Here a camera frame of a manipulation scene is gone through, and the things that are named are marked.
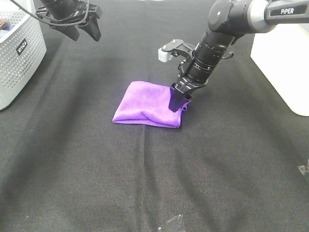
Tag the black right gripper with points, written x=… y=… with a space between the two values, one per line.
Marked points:
x=193 y=74

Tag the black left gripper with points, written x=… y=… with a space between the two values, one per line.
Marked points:
x=65 y=15

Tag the purple microfiber towel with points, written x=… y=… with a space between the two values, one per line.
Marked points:
x=147 y=103

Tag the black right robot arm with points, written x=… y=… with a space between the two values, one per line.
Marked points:
x=228 y=21

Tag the grey perforated laundry basket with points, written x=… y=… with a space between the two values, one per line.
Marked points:
x=22 y=49

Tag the brown towel in basket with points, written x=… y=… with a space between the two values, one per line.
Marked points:
x=3 y=24

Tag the black fabric table mat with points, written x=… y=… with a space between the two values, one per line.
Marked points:
x=232 y=166

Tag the white plastic bin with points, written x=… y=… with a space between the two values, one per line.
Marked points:
x=282 y=55

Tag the clear tape piece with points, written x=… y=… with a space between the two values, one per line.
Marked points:
x=175 y=224

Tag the clear tape at right edge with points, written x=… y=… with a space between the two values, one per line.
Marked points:
x=304 y=169

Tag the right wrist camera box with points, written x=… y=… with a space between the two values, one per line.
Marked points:
x=173 y=49

